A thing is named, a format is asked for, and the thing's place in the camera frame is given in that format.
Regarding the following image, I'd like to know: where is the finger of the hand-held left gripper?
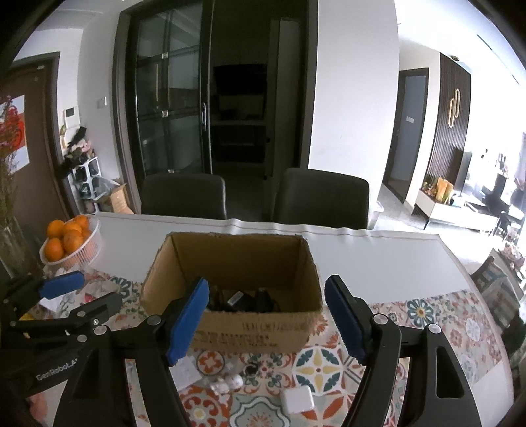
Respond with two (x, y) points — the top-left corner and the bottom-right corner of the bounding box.
(8, 292), (123, 341)
(0, 271), (85, 313)

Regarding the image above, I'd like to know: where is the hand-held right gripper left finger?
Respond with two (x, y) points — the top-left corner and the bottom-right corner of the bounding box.
(53, 277), (210, 427)

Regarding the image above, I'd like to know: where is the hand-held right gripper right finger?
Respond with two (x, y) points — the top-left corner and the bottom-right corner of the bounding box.
(324, 275), (481, 427)

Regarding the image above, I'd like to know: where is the brown cardboard box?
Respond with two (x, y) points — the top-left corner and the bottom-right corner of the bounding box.
(141, 232), (323, 354)

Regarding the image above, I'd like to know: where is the black charger cable bundle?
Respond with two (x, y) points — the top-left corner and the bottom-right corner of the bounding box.
(206, 287), (277, 313)

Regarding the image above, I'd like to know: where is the white fruit basket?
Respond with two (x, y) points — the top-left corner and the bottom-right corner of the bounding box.
(40, 215), (102, 269)

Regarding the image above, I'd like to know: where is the white paper card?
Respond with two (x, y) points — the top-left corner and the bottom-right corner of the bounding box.
(170, 356), (202, 390)

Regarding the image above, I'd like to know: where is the glass vase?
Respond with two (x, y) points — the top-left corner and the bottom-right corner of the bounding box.
(0, 215), (29, 274)

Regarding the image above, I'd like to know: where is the patterned table runner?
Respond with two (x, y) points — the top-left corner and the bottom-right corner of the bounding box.
(25, 269), (514, 427)

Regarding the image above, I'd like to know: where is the white table cover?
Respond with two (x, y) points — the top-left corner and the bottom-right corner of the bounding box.
(84, 213), (504, 306)

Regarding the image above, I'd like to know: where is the white cube power adapter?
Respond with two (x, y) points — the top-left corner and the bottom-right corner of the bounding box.
(281, 390), (315, 415)

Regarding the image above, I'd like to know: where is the cardboard carton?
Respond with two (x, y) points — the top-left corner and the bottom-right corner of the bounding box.
(108, 183), (136, 215)

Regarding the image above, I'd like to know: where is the white shoe rack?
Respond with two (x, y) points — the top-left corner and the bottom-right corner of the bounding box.
(72, 156), (103, 212)

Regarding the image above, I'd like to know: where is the dark dining chair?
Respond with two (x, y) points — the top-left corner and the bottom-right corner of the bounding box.
(273, 168), (370, 229)
(141, 173), (227, 220)

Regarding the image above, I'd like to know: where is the brown entrance door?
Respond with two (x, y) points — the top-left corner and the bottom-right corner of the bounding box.
(0, 53), (72, 231)

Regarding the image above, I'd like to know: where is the white low cabinet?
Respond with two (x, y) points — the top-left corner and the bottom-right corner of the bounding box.
(413, 189), (510, 236)

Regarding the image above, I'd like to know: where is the patterned side chair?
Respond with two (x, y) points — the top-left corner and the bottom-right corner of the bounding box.
(470, 255), (526, 329)

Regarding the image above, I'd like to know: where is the red door poster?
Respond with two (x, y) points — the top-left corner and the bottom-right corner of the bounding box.
(0, 94), (31, 169)

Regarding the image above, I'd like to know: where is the orange table decoration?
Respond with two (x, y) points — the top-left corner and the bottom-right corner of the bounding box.
(433, 177), (455, 204)

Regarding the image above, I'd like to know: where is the television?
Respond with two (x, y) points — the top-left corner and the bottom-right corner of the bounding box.
(457, 151), (474, 195)

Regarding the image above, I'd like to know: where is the dark room door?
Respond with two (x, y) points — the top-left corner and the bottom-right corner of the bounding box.
(382, 68), (430, 204)

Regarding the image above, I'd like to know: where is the black sliding glass door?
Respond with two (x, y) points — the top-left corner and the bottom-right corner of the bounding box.
(113, 0), (319, 206)

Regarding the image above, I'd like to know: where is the dark slatted wall panel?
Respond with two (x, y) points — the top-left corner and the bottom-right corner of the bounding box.
(425, 53), (472, 193)

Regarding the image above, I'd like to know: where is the gold wall ornament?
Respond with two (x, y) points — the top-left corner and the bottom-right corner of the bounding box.
(446, 87), (462, 129)

